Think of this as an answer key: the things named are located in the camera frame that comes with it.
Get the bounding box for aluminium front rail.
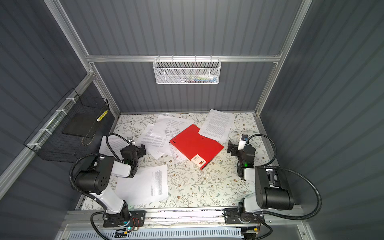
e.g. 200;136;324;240
59;205;308;231

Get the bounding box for yellow green marker pen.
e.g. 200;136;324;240
97;110;109;122

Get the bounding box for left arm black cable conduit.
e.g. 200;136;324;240
69;133;133;201

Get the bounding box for black pad in basket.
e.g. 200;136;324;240
62;114;101;138

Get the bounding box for black wire mesh basket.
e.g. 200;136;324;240
24;89;113;163

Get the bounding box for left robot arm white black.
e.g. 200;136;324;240
69;145;147;231

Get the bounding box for printed paper sheet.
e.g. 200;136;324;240
199;109;235;143
115;165;168;206
151;115;194;138
136;124;173;160

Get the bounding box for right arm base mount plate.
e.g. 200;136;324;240
221;208;265;225

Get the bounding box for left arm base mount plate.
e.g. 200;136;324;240
103;211;146;228

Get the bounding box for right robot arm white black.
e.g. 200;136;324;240
227;134;294;222

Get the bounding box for printed paper sheet left edge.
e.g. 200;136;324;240
99;136;129;160

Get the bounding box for red folder black inside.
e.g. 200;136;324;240
170;125;224;170

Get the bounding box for pens in white basket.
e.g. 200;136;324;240
180;74;219;83

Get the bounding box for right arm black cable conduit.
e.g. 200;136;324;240
245;133;322;221

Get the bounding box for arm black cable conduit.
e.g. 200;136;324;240
69;133;133;201
245;133;322;221

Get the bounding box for white wire mesh basket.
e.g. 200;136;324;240
153;60;222;85

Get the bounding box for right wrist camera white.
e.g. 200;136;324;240
238;135;249;151

